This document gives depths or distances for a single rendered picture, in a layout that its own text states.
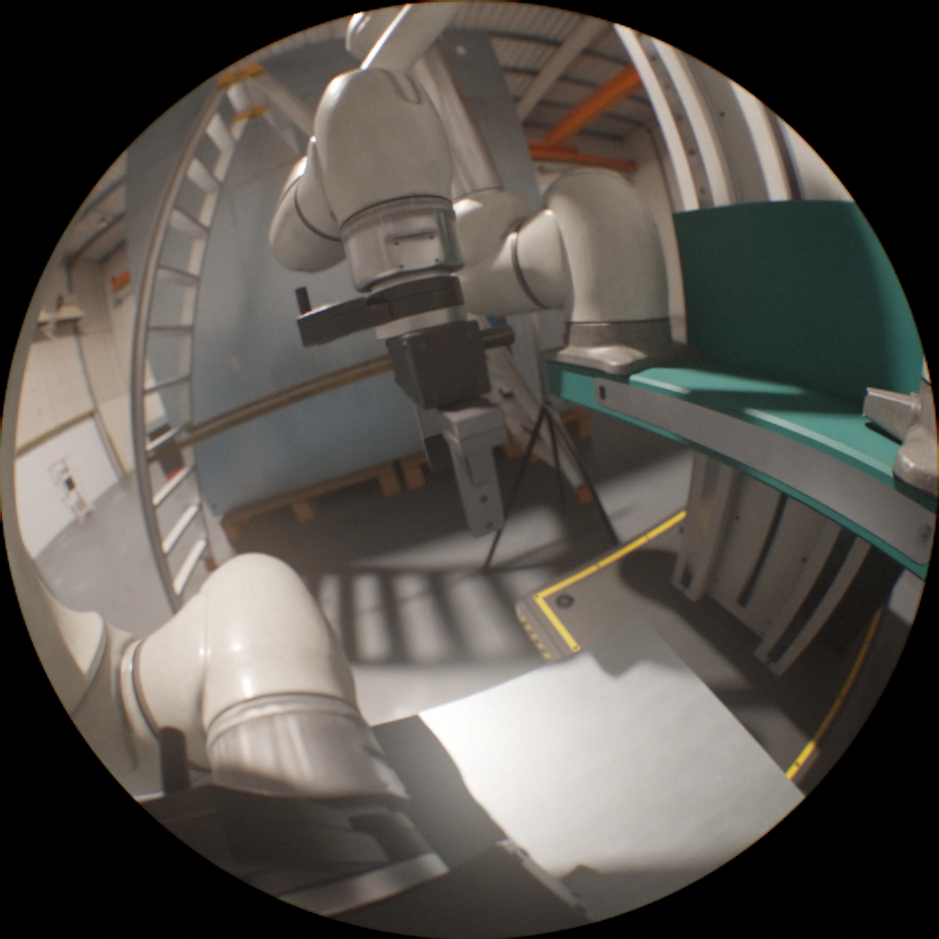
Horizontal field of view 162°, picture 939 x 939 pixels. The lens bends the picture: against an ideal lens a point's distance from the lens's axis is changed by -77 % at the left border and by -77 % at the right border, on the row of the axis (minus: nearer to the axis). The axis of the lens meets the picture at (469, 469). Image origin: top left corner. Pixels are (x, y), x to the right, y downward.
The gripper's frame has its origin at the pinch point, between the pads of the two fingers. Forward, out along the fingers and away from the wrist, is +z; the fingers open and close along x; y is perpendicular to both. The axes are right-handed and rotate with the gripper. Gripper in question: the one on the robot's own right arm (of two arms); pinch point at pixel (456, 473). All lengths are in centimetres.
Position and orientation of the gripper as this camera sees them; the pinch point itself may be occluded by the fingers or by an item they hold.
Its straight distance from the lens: 30.5
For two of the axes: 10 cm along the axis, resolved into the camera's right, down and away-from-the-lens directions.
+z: 1.9, 8.7, 4.5
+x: -3.3, -3.7, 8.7
